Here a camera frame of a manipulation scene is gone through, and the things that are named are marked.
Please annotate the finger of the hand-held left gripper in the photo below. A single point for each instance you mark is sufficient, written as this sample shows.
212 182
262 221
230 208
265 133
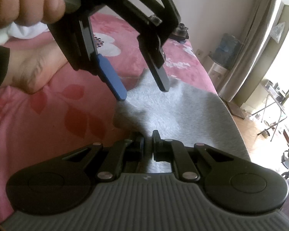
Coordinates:
113 77
159 77

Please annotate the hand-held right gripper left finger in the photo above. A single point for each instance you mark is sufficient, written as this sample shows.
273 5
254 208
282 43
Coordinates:
138 146

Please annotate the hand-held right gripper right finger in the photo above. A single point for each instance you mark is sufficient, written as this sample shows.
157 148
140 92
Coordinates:
156 146

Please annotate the grey fleece sweatshirt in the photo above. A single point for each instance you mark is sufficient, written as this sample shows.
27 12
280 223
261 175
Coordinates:
183 115

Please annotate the person's left hand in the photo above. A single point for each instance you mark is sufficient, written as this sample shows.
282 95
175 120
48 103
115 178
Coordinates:
26 0

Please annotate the black white checked cloth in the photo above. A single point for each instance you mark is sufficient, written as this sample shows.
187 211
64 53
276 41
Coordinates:
181 32

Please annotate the wooden board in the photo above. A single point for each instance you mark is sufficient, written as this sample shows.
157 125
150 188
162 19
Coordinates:
237 110

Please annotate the pink floral blanket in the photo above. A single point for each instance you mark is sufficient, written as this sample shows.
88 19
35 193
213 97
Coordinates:
38 130

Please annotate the grey curtain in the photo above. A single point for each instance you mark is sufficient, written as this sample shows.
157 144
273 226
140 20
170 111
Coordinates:
252 41

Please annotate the metal folding rack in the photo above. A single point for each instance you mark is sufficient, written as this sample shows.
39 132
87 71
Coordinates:
269 105

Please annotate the wall socket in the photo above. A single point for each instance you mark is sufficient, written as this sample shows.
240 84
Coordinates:
200 53

